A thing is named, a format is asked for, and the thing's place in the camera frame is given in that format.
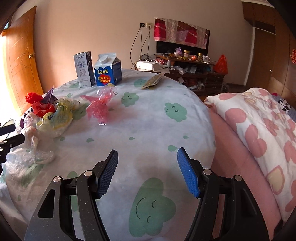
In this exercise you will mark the white mug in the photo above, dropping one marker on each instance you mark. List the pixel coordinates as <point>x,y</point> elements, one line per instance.
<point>206,59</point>

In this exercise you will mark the brown wooden wardrobe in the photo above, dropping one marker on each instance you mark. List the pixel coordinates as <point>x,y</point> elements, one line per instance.
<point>266,46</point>

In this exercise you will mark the white cloud print tablecloth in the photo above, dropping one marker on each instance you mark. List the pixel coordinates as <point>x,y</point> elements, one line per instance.
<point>143,120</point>

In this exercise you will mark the gold lid jar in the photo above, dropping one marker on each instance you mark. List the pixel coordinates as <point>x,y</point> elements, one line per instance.
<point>186,53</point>

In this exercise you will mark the purple foil wrapper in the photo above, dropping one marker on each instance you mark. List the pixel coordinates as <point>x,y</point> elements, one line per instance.
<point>49,96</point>

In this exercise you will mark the large red plastic bag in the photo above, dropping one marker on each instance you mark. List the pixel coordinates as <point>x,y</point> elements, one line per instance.
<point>220,66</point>

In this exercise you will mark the small purple bag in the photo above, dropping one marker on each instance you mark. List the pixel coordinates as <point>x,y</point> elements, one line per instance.
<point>177,51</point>

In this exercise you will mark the brown snack packet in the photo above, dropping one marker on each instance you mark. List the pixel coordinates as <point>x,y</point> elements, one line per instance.
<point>153,80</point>

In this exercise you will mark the pink bed sheet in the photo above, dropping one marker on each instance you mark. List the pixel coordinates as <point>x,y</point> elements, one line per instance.
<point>231,162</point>

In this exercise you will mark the red paper decoration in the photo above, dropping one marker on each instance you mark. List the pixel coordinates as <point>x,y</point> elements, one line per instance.
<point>293,55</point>

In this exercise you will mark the wall socket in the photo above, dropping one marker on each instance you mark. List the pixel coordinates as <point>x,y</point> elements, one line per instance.
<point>145,25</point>

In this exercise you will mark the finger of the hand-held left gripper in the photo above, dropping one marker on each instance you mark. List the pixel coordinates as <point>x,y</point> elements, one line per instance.
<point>13,140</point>
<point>7,129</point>

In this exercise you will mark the red foil wrapper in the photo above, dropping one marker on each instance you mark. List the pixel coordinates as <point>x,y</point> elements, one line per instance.
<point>41,109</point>

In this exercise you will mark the wooden door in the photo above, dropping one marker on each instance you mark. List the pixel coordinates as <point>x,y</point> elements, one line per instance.
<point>23,64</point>

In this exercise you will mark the tall white milk carton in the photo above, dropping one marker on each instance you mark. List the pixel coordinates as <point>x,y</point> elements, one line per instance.
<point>83,71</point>

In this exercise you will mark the dark wooden television stand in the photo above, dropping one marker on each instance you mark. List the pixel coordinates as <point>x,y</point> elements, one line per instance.
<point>208,78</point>

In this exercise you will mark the pink floral quilt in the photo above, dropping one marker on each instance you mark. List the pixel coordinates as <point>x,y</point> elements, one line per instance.
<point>259,129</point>

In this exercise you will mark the pink plastic wrapper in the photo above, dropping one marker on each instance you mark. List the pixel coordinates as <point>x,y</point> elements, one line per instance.
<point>99,106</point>

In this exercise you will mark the white flat box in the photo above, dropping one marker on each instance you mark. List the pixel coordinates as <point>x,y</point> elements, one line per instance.
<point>146,65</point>

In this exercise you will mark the blue gable top carton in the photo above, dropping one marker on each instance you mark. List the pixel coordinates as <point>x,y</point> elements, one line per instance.
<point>107,74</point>

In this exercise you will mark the black white patterned cloth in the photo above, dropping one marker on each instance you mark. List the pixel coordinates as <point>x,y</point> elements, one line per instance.
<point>283,105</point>

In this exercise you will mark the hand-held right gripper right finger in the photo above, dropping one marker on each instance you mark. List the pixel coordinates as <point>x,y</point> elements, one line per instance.
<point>187,173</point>

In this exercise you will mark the black television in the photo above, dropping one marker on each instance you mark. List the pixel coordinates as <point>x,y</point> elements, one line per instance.
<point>166,47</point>

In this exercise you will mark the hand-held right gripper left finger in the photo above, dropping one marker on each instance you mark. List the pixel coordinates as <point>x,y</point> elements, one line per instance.
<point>107,176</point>

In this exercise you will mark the yellow printed plastic bag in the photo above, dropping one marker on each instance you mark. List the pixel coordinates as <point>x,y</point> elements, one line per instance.
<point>57,120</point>

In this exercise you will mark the red pink cover cloth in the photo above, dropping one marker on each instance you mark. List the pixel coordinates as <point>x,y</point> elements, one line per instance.
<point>180,31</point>

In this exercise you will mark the clear plastic bag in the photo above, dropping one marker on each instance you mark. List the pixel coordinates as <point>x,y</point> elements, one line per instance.
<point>37,148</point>

